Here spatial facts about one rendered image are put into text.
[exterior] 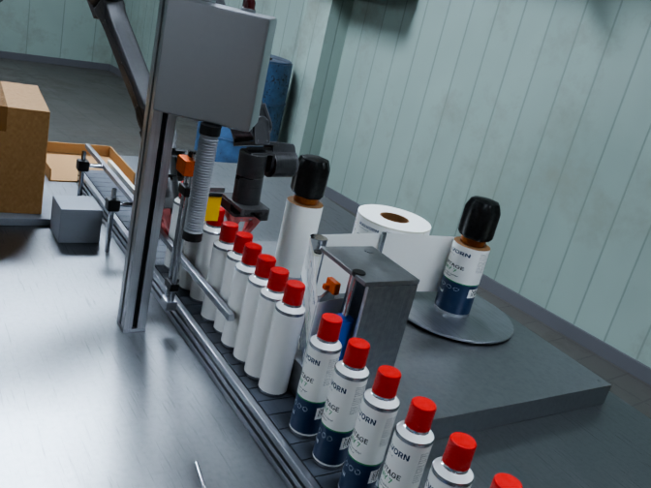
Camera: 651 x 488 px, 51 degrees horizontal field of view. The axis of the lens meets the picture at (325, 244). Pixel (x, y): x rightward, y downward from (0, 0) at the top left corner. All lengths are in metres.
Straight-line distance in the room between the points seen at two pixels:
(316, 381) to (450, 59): 3.93
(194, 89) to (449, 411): 0.73
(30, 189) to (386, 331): 1.08
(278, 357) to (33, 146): 0.94
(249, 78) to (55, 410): 0.62
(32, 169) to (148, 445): 0.94
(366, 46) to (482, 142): 1.35
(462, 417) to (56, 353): 0.75
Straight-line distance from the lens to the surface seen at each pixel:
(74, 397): 1.23
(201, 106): 1.20
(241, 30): 1.17
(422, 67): 4.99
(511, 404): 1.42
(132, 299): 1.39
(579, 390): 1.58
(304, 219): 1.60
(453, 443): 0.85
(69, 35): 9.36
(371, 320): 1.09
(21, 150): 1.85
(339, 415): 1.03
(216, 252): 1.34
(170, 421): 1.19
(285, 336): 1.14
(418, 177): 4.94
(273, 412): 1.17
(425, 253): 1.64
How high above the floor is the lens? 1.53
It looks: 20 degrees down
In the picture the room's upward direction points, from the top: 13 degrees clockwise
